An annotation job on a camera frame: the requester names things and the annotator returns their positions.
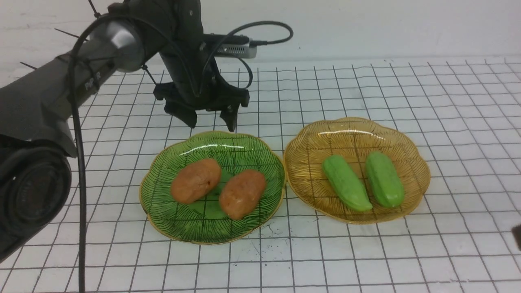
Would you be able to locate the amber glass plate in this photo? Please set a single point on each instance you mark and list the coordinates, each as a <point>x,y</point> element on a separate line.
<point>354,139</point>

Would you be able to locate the green cucumber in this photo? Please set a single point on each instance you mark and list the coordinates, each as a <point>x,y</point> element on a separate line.
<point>346,184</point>
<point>385,183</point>

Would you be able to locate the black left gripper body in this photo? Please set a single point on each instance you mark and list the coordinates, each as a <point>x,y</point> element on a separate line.
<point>196,80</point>

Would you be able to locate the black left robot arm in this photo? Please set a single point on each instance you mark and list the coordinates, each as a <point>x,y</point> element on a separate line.
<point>36,140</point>

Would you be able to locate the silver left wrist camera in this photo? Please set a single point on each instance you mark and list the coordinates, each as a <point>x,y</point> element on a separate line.
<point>244,51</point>

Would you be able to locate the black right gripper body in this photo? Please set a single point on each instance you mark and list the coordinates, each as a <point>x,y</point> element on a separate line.
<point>516,233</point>

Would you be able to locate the green glass plate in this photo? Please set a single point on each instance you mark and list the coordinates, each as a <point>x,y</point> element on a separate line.
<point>204,222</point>

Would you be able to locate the orange potato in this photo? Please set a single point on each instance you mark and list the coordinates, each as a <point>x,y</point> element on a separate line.
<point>196,180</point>
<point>241,194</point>

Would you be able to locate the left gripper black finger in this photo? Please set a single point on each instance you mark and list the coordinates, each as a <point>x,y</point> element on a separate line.
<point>181,112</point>
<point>229,115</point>

